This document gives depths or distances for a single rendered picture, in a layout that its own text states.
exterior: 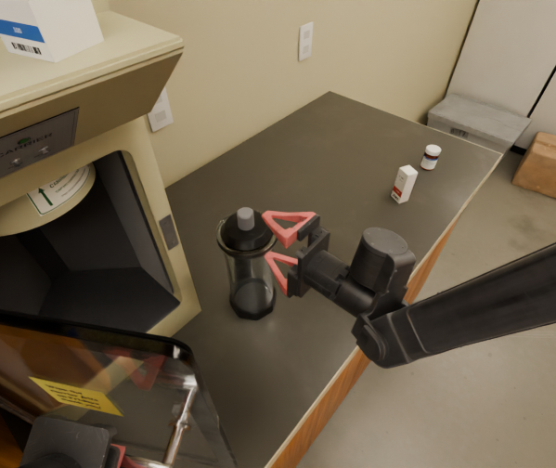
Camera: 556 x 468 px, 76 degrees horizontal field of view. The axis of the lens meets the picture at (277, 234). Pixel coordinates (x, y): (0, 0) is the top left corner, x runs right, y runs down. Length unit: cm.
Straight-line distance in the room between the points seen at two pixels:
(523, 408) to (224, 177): 158
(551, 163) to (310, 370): 248
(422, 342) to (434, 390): 143
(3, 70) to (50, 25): 5
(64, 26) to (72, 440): 31
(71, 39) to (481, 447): 180
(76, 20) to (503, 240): 245
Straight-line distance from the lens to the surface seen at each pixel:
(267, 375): 72
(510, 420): 193
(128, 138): 48
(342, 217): 98
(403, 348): 44
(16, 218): 50
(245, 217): 58
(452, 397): 186
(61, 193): 50
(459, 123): 290
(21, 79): 31
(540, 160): 294
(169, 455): 43
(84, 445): 35
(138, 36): 36
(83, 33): 34
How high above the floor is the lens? 161
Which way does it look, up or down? 47 degrees down
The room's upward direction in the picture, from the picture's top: straight up
